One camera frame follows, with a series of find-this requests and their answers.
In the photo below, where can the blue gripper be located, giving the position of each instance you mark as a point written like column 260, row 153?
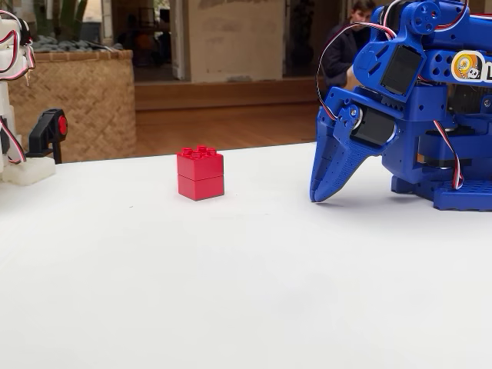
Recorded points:
column 370, row 128

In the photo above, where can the small red cube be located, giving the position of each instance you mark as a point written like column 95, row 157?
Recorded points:
column 200, row 173

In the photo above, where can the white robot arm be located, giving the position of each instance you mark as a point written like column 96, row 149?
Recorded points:
column 32, row 171

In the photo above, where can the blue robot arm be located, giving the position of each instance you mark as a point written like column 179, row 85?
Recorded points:
column 442, row 61

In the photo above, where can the person in dark clothes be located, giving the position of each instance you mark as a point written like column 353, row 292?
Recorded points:
column 342, row 54

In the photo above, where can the round cartoon sticker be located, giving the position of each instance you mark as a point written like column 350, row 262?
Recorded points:
column 471, row 67

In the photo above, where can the woven wicker planter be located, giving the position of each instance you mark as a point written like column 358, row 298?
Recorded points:
column 77, row 104

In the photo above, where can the grey pebbles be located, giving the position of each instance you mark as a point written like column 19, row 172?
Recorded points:
column 77, row 45

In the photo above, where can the black clamp with red button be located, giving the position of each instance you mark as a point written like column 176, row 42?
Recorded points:
column 46, row 130

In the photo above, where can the green plant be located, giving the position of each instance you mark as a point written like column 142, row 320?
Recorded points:
column 71, row 15

